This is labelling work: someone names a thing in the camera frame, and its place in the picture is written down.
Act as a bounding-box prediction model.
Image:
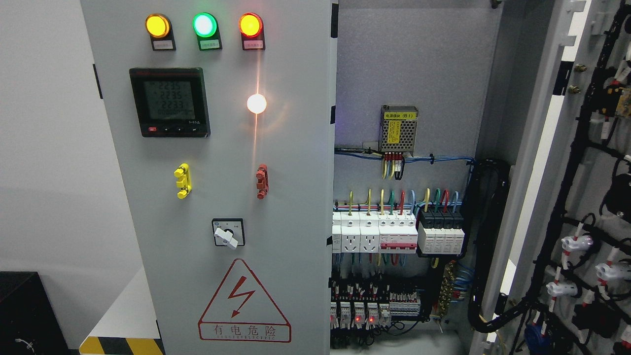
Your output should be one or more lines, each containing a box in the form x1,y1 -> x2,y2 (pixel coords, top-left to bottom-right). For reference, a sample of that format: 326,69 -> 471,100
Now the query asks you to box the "grey cabinet door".
459,0 -> 630,355
81,0 -> 337,355

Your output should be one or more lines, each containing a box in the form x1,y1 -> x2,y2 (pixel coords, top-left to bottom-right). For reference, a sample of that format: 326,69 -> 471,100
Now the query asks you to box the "red indicator light left door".
239,13 -> 263,38

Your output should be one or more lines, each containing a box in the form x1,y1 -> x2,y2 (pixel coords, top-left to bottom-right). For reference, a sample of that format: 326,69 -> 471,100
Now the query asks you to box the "green indicator light left door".
192,13 -> 218,38

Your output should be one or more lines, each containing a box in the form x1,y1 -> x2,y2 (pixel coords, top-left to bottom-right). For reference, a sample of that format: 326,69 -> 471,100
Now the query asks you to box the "yellow indicator light left door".
145,13 -> 171,38

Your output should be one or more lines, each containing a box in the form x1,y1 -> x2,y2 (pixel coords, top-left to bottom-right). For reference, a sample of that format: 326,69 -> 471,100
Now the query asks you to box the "red terminal connector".
255,164 -> 270,200

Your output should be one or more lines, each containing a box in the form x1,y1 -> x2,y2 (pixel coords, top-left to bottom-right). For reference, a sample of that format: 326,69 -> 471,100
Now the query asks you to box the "white socket breaker row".
332,211 -> 419,254

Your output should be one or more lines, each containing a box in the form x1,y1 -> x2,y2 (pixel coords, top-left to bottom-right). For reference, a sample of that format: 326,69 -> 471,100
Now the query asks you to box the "white indicator light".
246,94 -> 267,114

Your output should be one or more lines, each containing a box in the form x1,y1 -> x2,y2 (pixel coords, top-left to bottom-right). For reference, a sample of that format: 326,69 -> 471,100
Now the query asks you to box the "metal mesh power supply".
379,104 -> 419,155

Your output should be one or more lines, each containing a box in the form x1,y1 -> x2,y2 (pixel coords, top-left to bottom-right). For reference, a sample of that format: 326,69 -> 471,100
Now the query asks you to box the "yellow terminal connector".
174,163 -> 192,199

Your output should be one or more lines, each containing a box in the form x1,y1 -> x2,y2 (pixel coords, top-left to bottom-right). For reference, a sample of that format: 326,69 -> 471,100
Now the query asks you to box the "black white surge protector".
417,209 -> 465,258

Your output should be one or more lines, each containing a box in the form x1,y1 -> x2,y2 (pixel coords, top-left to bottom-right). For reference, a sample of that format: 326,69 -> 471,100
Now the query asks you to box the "relay terminal row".
328,274 -> 430,330

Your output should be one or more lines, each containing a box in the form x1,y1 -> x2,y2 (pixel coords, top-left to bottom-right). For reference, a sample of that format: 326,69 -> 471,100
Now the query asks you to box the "red electric hazard sticker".
198,258 -> 292,343

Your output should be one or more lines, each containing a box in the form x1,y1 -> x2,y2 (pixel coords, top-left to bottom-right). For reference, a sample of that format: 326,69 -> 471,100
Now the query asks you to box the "black digital power meter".
129,67 -> 211,138

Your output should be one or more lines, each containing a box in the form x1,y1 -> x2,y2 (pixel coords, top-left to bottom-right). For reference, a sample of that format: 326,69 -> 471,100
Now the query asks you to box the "black box at left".
0,272 -> 70,355

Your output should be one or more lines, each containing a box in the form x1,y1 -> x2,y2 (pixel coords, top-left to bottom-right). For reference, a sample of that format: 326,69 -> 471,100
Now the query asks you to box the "white rotary selector switch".
211,218 -> 245,250

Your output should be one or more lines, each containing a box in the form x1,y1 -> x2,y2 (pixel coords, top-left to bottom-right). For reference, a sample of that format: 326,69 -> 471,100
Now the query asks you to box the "black right cable loom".
463,158 -> 533,333

